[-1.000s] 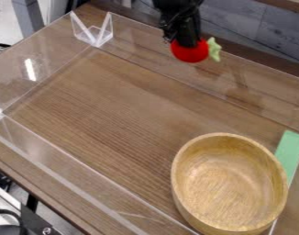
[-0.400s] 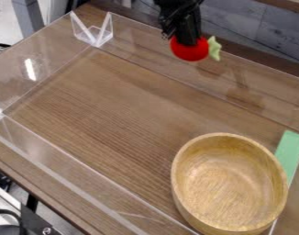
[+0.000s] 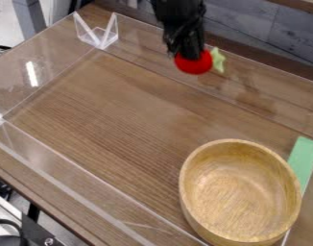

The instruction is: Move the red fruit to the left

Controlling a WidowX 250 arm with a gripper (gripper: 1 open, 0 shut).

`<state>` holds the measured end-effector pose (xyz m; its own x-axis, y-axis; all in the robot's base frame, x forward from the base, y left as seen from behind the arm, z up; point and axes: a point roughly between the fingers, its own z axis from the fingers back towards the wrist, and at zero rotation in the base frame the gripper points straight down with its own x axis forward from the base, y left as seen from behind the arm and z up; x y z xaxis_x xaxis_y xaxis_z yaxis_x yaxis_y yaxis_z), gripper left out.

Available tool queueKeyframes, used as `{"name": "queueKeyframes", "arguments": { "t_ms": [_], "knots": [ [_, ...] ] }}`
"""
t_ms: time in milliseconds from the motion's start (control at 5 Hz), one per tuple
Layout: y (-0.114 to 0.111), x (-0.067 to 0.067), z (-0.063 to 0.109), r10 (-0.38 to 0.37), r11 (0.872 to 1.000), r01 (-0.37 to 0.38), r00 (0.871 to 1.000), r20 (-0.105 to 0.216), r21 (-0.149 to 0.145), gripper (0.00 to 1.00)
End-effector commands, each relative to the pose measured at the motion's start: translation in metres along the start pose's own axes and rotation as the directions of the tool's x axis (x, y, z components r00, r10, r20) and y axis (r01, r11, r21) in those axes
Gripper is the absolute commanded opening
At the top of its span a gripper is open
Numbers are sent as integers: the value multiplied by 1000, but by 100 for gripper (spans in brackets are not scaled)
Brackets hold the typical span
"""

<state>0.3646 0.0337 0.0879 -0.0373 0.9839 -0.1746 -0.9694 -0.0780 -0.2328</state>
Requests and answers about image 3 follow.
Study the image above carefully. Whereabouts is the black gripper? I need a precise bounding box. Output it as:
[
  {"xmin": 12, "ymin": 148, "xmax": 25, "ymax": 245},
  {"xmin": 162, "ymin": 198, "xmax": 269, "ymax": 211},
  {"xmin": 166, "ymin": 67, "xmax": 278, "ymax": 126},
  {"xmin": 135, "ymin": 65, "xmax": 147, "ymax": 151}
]
[{"xmin": 150, "ymin": 0, "xmax": 206, "ymax": 61}]

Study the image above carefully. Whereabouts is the red plush fruit green stem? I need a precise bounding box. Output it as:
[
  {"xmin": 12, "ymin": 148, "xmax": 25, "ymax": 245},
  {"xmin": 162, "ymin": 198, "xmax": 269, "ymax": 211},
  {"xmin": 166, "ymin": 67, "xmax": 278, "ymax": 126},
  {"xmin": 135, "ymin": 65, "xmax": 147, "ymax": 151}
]
[{"xmin": 174, "ymin": 47, "xmax": 226, "ymax": 75}]

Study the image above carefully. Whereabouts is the green tape strip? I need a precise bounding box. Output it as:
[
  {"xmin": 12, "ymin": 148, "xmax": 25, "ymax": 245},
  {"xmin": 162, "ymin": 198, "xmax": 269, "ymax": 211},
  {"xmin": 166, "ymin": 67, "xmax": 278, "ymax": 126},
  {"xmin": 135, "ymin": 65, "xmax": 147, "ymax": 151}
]
[{"xmin": 288, "ymin": 136, "xmax": 313, "ymax": 193}]

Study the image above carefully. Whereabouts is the wooden bowl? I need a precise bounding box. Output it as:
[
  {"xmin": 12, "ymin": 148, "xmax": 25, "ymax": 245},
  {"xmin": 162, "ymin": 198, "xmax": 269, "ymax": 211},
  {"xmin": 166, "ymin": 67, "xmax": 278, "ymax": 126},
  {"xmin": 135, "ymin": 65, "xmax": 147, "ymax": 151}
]
[{"xmin": 178, "ymin": 138, "xmax": 301, "ymax": 246}]

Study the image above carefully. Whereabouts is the clear acrylic enclosure wall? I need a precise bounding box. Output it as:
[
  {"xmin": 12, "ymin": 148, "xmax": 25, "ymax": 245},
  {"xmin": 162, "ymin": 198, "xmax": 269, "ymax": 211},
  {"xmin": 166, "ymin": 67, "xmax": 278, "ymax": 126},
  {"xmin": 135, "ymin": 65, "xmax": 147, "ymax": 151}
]
[{"xmin": 0, "ymin": 8, "xmax": 313, "ymax": 246}]

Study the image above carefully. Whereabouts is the black metal bracket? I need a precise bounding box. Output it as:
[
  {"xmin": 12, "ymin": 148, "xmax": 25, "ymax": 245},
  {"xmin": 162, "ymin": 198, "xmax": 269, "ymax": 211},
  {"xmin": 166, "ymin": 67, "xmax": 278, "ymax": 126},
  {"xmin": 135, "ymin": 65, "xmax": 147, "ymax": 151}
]
[{"xmin": 21, "ymin": 214, "xmax": 66, "ymax": 246}]

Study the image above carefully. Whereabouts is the black cable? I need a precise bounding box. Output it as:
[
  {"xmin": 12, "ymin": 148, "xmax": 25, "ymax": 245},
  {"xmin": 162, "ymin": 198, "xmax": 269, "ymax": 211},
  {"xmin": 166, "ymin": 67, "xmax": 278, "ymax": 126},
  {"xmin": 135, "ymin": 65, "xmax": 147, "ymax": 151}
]
[{"xmin": 0, "ymin": 219, "xmax": 36, "ymax": 246}]

